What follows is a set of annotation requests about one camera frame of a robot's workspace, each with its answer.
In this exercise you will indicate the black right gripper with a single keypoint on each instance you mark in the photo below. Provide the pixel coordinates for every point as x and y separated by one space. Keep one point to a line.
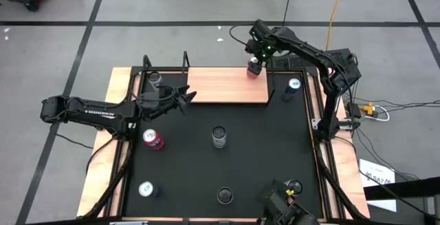
265 49

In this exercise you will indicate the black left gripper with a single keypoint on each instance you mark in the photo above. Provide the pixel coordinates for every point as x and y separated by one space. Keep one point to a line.
158 103

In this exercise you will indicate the red Fanta can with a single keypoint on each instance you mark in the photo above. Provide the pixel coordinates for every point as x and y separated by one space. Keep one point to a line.
252 75
153 139

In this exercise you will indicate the tall white black-lid can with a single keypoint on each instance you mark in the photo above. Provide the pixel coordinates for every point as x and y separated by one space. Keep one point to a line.
219 139
225 195
296 184
155 79

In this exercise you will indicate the blue silver Red Bull can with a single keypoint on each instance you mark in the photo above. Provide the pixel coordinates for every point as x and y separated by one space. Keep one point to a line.
292 87

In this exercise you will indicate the green white can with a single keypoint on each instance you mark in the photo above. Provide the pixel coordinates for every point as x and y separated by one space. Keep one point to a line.
146 189

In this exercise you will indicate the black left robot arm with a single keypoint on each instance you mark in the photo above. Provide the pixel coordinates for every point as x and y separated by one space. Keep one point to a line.
89 113

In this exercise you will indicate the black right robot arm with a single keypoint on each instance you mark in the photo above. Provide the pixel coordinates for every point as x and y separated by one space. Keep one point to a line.
309 51

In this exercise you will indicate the black table mat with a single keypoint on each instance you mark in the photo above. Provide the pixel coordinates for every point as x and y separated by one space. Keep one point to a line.
258 142

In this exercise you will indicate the black power strip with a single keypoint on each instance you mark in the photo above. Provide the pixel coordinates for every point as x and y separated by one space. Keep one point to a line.
353 109

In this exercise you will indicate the yellow power plug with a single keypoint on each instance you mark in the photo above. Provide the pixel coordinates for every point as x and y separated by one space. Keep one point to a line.
368 108

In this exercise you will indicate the white paper sheet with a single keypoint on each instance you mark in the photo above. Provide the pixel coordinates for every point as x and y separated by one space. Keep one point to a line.
378 173

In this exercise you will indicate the black metal bar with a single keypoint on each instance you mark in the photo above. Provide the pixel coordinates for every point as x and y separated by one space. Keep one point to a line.
402 190

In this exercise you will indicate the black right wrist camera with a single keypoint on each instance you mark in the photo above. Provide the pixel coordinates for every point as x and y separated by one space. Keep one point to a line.
250 47

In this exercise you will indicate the wooden shelf with black frame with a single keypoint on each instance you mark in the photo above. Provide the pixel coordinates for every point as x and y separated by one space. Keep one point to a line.
227 85

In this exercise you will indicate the black table-level camera mount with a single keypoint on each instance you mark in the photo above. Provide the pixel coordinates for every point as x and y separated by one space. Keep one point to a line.
282 208

